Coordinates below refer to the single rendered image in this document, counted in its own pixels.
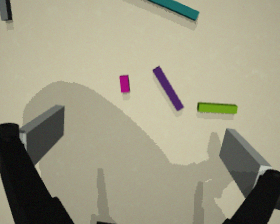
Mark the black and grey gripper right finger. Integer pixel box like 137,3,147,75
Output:
219,128,280,224

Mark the turquoise rod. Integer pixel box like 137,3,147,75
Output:
147,0,199,21

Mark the lime green rod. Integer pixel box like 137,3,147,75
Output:
197,102,238,114

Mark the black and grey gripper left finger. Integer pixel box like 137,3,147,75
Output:
0,105,74,224

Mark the short magenta rod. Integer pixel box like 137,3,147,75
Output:
119,75,130,93

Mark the purple rod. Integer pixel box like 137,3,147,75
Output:
152,66,184,111

